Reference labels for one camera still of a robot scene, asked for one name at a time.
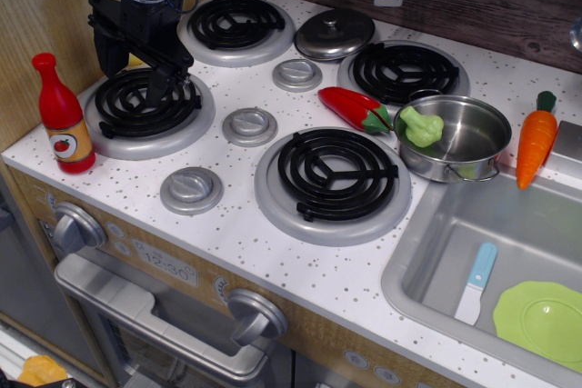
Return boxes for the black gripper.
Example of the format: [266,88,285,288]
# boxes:
[88,0,193,106]

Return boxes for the green toy broccoli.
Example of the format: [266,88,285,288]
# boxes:
[400,106,445,148]

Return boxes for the small steel pot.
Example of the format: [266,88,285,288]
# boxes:
[393,95,512,183]

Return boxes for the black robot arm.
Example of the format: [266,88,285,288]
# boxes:
[88,0,194,107]

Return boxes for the yellow toy banana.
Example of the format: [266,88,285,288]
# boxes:
[128,54,143,67]

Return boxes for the front left stove burner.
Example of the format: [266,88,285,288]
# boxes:
[78,68,216,161]

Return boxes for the stove burner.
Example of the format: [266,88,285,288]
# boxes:
[178,0,296,68]
[78,68,216,161]
[336,40,470,106]
[254,127,412,246]

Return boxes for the red toy ketchup bottle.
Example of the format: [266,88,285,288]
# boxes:
[32,53,96,174]

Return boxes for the back left stove burner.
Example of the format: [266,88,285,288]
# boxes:
[178,0,296,68]

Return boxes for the grey top knob middle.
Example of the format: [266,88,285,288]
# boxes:
[222,107,278,147]

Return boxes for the grey top knob front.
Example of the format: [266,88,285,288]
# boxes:
[160,166,224,216]

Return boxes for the grey top knob back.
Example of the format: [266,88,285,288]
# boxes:
[272,59,323,93]

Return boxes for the grey oven knob left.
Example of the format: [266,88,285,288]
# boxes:
[53,202,108,254]

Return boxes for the grey oven knob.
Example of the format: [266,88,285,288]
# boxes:
[227,288,289,353]
[53,202,108,254]

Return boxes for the steel pot lid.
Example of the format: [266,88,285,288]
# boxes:
[294,8,376,62]

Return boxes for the front right stove burner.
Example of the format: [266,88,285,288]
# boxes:
[254,127,412,246]

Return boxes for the red toy chili pepper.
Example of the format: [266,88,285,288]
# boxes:
[317,86,393,134]

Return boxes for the back right stove burner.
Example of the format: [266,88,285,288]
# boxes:
[336,40,470,106]

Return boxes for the grey oven knob right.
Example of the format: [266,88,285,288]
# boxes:
[227,288,289,353]

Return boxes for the yellow object bottom left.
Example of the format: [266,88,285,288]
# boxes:
[17,355,68,387]

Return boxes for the orange toy carrot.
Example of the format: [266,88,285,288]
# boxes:
[516,91,558,190]

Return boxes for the grey toy sink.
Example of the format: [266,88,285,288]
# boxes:
[381,122,581,387]

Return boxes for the hanging steel utensil right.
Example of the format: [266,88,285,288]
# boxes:
[569,16,582,52]

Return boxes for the light green toy plate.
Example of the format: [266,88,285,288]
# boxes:
[493,281,581,372]

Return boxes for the grey oven door handle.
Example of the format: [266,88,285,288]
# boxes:
[55,254,268,387]

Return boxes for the blue handled toy knife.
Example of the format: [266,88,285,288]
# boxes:
[454,242,497,325]

